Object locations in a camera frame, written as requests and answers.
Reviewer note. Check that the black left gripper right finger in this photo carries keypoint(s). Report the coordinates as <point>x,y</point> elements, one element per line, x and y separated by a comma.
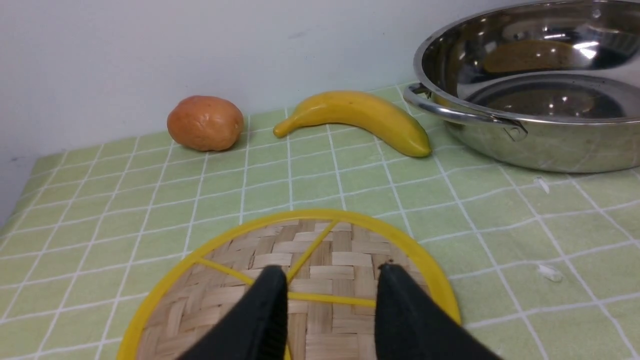
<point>409,325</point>

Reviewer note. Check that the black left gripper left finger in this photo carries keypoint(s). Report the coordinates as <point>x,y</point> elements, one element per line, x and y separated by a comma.
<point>256,327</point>

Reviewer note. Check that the woven bamboo steamer lid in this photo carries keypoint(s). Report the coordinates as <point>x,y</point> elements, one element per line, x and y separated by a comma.
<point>330,258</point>

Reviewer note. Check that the stainless steel pot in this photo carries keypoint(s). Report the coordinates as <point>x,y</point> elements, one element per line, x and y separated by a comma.
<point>548,85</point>

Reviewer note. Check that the green checkered tablecloth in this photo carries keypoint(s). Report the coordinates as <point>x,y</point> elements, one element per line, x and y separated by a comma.
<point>544,265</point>

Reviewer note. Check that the yellow banana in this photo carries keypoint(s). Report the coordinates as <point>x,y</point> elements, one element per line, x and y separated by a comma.
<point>390,123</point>

